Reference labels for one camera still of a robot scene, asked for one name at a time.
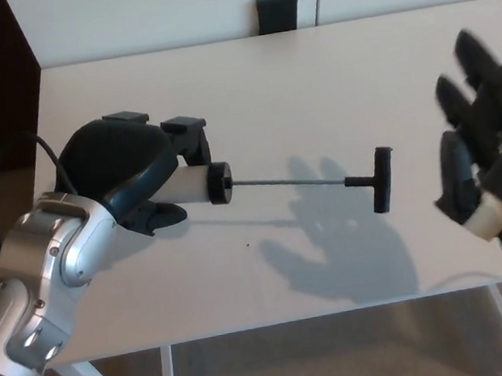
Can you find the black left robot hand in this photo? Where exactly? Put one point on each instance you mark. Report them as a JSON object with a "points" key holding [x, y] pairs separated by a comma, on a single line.
{"points": [[113, 162]]}

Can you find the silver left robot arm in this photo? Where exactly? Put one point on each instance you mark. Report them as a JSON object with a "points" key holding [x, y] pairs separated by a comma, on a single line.
{"points": [[40, 273]]}

